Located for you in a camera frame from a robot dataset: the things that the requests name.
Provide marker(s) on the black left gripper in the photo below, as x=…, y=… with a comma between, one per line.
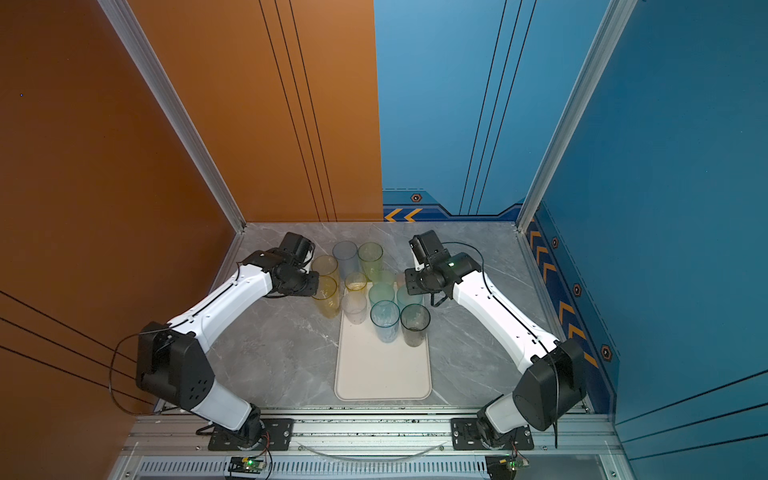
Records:
x=312, y=289

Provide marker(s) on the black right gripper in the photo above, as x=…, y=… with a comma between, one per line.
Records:
x=412, y=288

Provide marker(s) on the teal glass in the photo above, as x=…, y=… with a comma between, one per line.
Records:
x=381, y=292
x=404, y=298

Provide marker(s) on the tall yellow glass front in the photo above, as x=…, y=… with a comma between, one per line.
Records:
x=327, y=297

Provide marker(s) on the tall yellow glass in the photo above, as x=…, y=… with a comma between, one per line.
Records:
x=327, y=297
x=326, y=265

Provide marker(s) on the tall dark grey glass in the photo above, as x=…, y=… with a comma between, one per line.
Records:
x=414, y=319

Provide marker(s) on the small green glass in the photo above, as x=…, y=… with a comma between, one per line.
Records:
x=386, y=277

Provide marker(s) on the teal glass front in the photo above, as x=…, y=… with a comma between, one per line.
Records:
x=381, y=292

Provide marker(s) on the tall green glass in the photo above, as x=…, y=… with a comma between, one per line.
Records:
x=370, y=255

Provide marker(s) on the tall blue glass front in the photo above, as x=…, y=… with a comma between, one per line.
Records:
x=385, y=318

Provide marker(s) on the tall blue glass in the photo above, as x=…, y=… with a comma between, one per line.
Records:
x=385, y=318
x=346, y=255

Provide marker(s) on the small yellow glass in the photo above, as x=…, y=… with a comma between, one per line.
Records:
x=356, y=282

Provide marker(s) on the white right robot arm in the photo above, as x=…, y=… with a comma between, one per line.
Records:
x=553, y=372

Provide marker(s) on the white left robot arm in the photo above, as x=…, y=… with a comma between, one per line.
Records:
x=172, y=359

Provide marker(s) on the cream plastic tray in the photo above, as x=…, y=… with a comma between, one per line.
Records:
x=370, y=370

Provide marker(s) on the tall yellow glass rear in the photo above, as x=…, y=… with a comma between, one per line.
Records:
x=326, y=265

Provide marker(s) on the tall blue glass rear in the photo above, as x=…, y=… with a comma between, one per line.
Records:
x=346, y=255

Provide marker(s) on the left circuit board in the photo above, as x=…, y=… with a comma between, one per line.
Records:
x=247, y=467

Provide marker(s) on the circuit board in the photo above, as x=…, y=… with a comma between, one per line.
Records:
x=505, y=467
x=247, y=467

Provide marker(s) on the right circuit board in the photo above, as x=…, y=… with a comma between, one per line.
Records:
x=505, y=467

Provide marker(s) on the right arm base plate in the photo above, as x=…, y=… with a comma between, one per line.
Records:
x=466, y=435

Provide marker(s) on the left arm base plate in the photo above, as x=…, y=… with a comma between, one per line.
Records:
x=278, y=431

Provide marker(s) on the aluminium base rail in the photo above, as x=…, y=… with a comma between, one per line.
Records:
x=370, y=443

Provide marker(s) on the aluminium corner post left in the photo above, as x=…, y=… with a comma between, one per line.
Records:
x=126, y=25

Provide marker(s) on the aluminium corner post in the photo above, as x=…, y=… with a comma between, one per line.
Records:
x=126, y=25
x=610, y=30

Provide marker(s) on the aluminium corner post right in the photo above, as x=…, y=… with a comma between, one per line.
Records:
x=610, y=30

